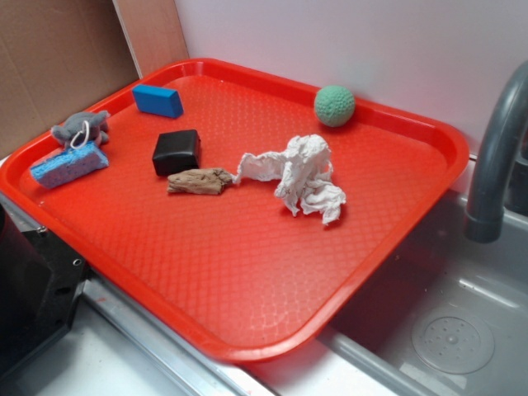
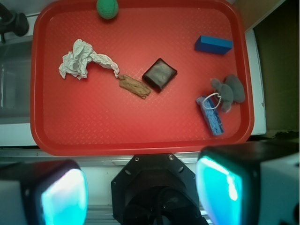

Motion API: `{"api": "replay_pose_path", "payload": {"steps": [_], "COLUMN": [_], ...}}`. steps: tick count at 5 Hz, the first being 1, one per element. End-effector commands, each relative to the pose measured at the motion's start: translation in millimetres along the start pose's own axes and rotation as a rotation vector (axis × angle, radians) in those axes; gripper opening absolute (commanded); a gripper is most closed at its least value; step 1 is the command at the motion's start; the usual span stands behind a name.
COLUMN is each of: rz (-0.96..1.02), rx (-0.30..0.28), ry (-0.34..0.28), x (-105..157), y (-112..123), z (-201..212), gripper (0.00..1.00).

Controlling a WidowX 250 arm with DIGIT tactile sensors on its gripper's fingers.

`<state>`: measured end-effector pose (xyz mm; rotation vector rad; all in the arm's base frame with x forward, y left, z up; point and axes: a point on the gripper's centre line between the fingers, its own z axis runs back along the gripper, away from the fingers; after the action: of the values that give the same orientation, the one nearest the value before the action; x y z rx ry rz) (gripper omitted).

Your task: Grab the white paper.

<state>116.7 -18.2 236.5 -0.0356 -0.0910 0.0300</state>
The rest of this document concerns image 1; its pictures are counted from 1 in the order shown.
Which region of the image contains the white paper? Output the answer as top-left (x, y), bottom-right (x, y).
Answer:
top-left (233, 134), bottom-right (347, 226)

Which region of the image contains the red plastic tray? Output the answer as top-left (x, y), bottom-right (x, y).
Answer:
top-left (1, 59), bottom-right (469, 363)

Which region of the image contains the brown wood piece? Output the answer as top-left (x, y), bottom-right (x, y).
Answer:
top-left (167, 167), bottom-right (233, 195)

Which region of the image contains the black rectangular box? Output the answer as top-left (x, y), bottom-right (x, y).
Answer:
top-left (152, 130), bottom-right (201, 177)

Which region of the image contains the green dimpled ball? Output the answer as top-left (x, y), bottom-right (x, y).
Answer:
top-left (313, 85), bottom-right (356, 128)

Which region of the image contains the blue rectangular block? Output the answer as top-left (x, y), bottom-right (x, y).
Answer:
top-left (132, 84), bottom-right (184, 118)

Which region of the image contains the grey plush toy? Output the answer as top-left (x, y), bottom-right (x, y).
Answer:
top-left (50, 111), bottom-right (110, 149)

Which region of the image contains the blue sponge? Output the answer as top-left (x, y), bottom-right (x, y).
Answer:
top-left (30, 142), bottom-right (109, 189)

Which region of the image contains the grey plastic sink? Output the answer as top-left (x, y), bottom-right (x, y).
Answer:
top-left (243, 154), bottom-right (528, 396)

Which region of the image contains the grey faucet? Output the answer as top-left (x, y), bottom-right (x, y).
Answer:
top-left (464, 63), bottom-right (527, 243)

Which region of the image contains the brown cardboard panel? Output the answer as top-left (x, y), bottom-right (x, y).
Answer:
top-left (1, 1), bottom-right (188, 157)

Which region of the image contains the black metal bracket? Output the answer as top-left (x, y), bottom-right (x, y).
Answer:
top-left (1, 209), bottom-right (87, 380)

